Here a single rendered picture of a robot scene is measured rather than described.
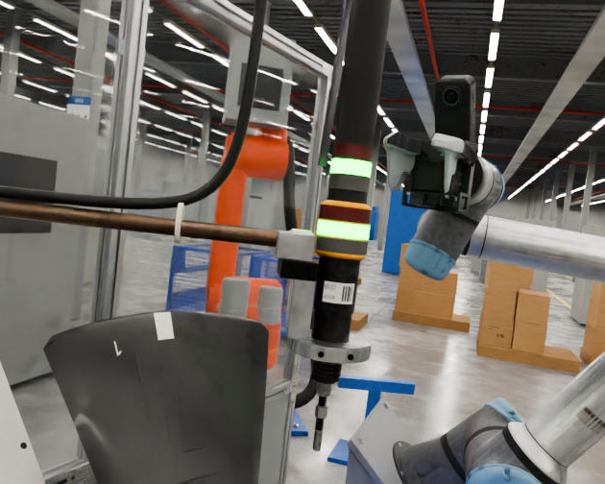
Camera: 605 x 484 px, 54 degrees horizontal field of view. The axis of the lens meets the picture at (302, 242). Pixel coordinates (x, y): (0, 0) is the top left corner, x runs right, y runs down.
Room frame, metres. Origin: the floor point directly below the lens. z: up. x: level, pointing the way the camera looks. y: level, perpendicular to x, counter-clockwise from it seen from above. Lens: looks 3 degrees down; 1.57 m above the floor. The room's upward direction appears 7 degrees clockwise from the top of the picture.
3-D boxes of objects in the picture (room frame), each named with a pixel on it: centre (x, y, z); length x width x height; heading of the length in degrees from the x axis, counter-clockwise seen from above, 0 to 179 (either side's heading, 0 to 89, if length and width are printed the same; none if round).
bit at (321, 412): (0.49, -0.03, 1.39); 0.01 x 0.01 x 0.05
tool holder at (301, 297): (0.49, -0.02, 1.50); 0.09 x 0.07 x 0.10; 97
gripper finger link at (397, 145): (0.68, -0.10, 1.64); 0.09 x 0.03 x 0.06; 141
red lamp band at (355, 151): (0.49, -0.03, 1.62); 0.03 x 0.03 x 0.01
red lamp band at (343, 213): (0.49, -0.03, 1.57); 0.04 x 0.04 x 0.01
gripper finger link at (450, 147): (0.65, -0.15, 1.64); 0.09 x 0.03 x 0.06; 162
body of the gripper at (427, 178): (0.76, -0.17, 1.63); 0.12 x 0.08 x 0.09; 151
